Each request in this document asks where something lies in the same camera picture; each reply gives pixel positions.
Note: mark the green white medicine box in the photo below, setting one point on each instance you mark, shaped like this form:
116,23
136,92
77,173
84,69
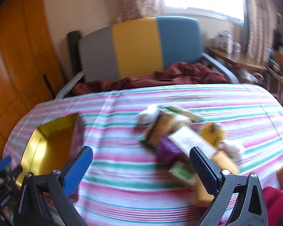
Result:
181,173

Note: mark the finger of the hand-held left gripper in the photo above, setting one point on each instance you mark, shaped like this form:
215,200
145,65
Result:
3,164

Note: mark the orange green snack packet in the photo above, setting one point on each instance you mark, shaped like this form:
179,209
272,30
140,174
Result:
162,127

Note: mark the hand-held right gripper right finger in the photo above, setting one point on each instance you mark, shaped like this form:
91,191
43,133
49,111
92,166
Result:
202,171

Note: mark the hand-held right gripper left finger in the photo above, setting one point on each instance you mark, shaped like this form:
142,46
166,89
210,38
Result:
77,169

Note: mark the small pink container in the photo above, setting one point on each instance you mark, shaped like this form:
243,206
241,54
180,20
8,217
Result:
237,47

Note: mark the grey yellow blue sofa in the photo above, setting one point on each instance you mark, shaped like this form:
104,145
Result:
136,49

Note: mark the person's red garment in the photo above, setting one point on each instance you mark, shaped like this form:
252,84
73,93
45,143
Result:
278,202

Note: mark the beige patterned curtain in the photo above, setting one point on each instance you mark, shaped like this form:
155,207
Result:
141,0
259,21

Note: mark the pale green-edged snack packet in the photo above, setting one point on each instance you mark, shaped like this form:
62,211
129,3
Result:
181,112

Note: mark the yellow snack packet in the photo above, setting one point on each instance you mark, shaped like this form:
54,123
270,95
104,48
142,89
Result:
212,133

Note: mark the striped bed sheet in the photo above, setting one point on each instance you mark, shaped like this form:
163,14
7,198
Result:
132,188

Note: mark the wooden desk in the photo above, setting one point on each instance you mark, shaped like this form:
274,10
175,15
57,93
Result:
240,60

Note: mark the wooden wardrobe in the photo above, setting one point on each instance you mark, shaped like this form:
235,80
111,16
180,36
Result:
18,51

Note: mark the white gold box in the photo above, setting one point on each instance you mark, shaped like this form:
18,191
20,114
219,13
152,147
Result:
188,141

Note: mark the white carton box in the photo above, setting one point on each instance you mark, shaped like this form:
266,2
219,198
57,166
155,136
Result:
224,40

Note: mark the gold tin box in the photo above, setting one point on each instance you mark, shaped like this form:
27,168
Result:
51,143

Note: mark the purple snack packet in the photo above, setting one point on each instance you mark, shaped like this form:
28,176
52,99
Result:
167,150

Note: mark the maroon blanket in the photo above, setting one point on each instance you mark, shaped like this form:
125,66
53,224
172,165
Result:
184,74

